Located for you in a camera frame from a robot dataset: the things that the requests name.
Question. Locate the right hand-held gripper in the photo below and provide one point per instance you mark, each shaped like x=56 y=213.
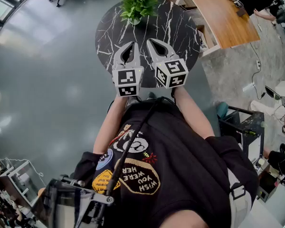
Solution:
x=172 y=72

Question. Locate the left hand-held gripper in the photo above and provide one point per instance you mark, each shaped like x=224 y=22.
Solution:
x=128 y=79

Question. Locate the green potted plant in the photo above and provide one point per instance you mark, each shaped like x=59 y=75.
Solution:
x=137 y=5

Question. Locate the person's left forearm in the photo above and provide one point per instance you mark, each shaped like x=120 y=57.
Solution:
x=109 y=127

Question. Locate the person's right forearm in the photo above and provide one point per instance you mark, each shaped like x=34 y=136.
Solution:
x=192 y=113

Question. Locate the teal stool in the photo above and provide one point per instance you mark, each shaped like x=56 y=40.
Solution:
x=222 y=109

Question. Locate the white power strip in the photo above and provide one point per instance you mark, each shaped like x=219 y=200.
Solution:
x=258 y=64

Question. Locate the black printed t-shirt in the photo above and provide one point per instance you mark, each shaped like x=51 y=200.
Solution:
x=180 y=170

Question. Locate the wooden desk with white frame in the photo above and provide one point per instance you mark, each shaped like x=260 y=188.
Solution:
x=225 y=18

